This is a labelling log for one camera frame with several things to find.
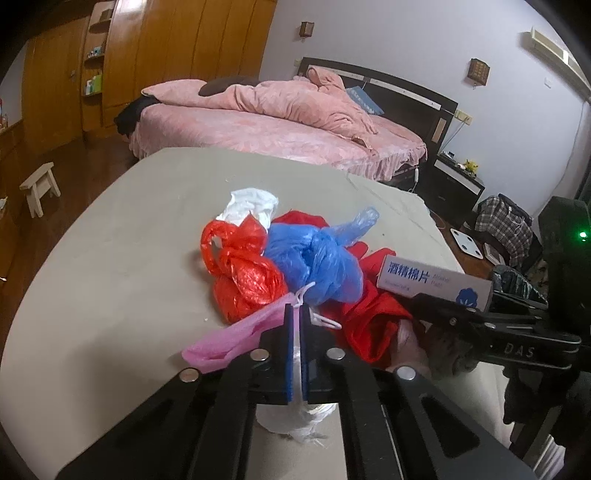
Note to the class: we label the wall socket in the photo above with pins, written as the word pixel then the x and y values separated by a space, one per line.
pixel 464 117

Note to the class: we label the green box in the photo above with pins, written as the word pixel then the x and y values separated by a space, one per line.
pixel 93 85

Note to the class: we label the black cloth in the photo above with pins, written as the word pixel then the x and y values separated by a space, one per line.
pixel 131 115

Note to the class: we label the blue pillow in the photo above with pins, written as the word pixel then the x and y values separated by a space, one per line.
pixel 367 99

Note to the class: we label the wooden wardrobe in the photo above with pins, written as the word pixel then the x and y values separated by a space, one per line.
pixel 184 46

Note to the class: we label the white plastic bag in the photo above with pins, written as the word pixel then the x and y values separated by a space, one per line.
pixel 249 203
pixel 295 420

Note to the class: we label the white cardboard box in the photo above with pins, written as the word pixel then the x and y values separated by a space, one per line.
pixel 415 277

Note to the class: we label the white air conditioner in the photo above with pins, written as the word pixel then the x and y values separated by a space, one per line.
pixel 558 55

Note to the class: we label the yellow plush toy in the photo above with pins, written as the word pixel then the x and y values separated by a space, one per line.
pixel 471 167

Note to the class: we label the grey crumpled paper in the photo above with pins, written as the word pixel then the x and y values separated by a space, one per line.
pixel 450 353

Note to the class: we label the dark nightstand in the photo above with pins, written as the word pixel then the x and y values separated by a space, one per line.
pixel 450 194

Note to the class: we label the red plastic bag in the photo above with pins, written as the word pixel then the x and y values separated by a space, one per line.
pixel 244 277

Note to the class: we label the red cloth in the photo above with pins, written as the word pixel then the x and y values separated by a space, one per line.
pixel 369 323

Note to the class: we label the white bathroom scale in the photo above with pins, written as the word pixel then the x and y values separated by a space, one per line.
pixel 465 241

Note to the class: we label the bed with pink sheet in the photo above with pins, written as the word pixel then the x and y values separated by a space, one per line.
pixel 258 134

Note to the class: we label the wooden wall lamp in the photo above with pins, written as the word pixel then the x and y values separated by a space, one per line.
pixel 306 30
pixel 479 71

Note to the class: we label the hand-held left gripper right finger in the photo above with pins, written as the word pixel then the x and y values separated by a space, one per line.
pixel 303 360

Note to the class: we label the small wooden stool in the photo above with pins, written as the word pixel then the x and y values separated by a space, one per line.
pixel 39 180

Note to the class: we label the bin with black liner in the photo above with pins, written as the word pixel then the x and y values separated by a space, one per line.
pixel 515 281

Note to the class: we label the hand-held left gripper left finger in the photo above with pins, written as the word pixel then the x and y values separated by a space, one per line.
pixel 289 350

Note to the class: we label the plaid bag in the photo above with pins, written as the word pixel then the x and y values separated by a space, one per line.
pixel 503 228

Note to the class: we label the pink duvet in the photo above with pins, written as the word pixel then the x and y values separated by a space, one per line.
pixel 277 99

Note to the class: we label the pink plastic bag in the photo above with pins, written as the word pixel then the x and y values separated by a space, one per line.
pixel 231 341

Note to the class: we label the blue plastic bag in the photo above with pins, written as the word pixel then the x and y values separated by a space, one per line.
pixel 314 258

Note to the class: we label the dark wooden headboard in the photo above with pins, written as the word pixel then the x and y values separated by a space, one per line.
pixel 406 99

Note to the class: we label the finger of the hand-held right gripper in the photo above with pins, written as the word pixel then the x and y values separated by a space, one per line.
pixel 461 323
pixel 517 311

